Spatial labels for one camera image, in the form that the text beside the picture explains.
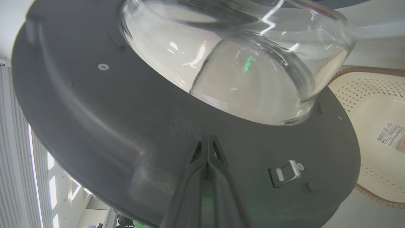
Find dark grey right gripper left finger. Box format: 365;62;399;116
161;135;208;228

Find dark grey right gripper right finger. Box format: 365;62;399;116
208;135;254;228

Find dark round glass washer door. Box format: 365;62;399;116
11;0;361;228

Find cream perforated laundry basket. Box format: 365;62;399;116
327;66;405;209

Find paper label sticker in basket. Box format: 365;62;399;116
376;122;405;154

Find white front-load washing machine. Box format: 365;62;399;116
312;0;405;69

